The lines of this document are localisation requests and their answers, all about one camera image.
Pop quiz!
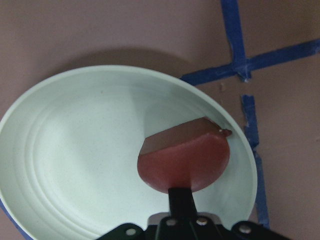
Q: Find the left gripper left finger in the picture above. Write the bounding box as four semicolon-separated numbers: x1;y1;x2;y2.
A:
147;188;197;240

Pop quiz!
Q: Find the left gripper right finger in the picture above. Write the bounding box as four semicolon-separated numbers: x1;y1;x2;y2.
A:
193;215;238;240

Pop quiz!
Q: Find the red bun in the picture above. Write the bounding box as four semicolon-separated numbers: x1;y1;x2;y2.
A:
137;117;232;193

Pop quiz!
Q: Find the green plate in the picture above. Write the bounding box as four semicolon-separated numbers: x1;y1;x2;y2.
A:
0;65;257;240

